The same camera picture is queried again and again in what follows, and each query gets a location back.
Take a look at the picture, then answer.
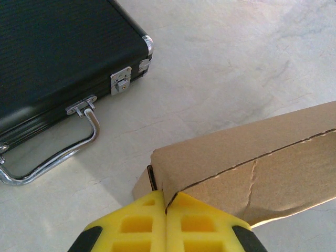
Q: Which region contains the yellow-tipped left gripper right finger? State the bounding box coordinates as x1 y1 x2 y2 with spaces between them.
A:
165 191 268 252

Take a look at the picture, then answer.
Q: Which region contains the brown cardboard box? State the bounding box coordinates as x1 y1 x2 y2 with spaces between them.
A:
131 101 336 228

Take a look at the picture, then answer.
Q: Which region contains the black case with metal handle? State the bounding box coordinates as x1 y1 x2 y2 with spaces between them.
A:
0 0 155 186

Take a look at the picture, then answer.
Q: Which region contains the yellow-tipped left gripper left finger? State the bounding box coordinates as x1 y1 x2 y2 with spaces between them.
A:
67 190 166 252

